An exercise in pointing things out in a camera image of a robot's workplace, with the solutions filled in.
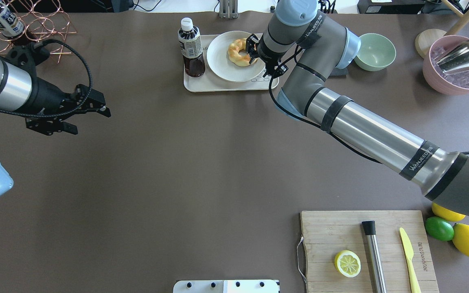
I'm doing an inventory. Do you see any white round plate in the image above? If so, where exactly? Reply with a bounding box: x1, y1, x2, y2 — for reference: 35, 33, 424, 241
206, 31, 265, 82

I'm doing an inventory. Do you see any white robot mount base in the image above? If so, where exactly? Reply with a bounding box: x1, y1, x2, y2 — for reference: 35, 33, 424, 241
173, 279, 281, 293

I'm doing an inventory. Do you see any braided glazed donut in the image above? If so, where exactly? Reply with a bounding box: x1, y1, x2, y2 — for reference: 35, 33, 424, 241
227, 38, 258, 67

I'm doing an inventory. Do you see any copper wire bottle rack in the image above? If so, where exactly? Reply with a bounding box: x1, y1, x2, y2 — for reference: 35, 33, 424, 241
0, 0, 77, 56

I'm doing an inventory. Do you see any green lime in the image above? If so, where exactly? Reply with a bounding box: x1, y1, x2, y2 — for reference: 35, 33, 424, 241
425, 216, 455, 241

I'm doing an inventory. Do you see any dark tea bottle on tray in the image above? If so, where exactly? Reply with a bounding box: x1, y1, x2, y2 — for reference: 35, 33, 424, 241
178, 17, 205, 77

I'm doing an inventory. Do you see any steel muddler black tip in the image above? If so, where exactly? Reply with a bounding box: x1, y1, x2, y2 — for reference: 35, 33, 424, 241
361, 221, 387, 293

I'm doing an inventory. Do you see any grey folded cloth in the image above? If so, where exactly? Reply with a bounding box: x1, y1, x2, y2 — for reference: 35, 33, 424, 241
329, 68, 348, 77

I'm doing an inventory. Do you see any mint green bowl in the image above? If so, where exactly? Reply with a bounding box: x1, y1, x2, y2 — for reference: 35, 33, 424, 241
354, 33, 397, 72

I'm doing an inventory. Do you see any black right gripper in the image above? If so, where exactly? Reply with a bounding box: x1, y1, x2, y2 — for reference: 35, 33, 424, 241
246, 35, 289, 78

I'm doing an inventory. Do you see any cream rabbit tray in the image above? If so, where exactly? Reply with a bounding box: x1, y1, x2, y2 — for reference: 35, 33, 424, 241
184, 35, 270, 92

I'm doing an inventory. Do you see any pink bowl with ice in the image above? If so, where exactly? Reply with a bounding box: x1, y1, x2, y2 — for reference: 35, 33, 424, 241
423, 35, 469, 95

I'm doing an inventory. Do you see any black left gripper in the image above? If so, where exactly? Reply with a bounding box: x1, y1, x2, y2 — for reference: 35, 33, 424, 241
6, 44, 111, 136

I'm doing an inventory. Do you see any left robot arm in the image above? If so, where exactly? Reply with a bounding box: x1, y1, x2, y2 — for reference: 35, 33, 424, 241
0, 39, 111, 136

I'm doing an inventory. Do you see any round wooden coaster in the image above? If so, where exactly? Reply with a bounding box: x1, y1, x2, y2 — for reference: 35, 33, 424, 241
414, 28, 446, 58

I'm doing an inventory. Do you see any bamboo cutting board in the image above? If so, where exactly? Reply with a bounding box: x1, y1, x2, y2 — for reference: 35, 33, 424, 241
301, 211, 439, 293

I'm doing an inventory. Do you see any yellow plastic knife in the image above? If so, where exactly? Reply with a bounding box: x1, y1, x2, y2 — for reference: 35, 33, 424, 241
399, 227, 422, 293

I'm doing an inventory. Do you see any yellow lemon upper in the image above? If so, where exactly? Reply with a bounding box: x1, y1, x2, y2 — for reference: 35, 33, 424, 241
431, 202, 466, 222

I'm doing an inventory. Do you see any steel ice scoop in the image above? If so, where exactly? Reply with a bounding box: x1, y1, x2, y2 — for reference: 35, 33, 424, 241
435, 40, 469, 76

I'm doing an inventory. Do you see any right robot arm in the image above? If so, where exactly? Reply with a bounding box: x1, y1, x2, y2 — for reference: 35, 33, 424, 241
247, 0, 469, 216

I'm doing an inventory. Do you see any halved lemon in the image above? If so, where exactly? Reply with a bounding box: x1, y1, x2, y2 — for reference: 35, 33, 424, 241
334, 250, 361, 278

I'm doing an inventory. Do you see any bottle lying in rack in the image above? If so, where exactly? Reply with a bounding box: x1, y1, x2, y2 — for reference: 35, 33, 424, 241
0, 1, 35, 46

